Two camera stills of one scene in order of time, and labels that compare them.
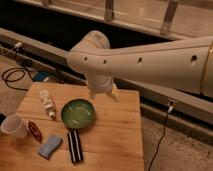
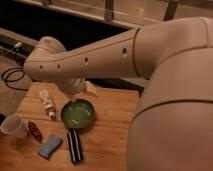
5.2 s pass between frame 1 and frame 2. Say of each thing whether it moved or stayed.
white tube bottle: stayed
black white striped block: stayed
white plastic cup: stayed
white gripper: moved
